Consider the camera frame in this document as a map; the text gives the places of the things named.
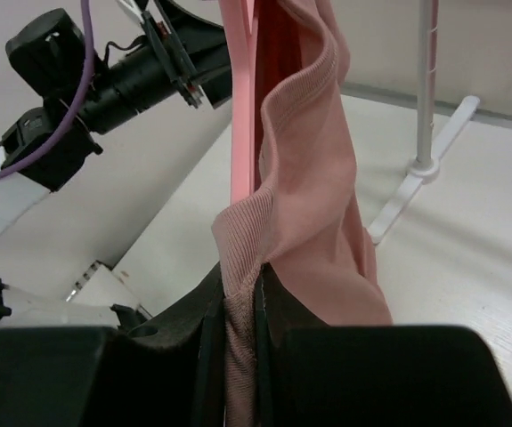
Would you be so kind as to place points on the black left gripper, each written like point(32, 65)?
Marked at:
point(192, 52)

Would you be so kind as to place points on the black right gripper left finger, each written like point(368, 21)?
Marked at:
point(167, 371)

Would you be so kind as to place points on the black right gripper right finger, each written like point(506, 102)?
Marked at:
point(313, 374)

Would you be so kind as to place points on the pink plastic hanger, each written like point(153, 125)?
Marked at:
point(240, 23)

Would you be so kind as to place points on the pink t-shirt with print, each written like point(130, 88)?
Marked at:
point(304, 219)

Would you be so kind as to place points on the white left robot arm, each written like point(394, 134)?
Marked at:
point(84, 95)

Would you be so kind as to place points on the silver clothes rack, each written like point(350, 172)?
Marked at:
point(430, 149)

